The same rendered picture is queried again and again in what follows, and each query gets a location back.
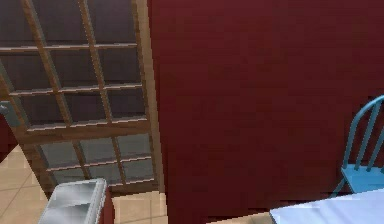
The blue wooden chair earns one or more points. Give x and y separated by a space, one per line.
361 176

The wooden glass-paned door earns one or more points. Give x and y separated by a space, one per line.
83 130

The silver metal bin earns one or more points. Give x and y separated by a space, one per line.
75 203

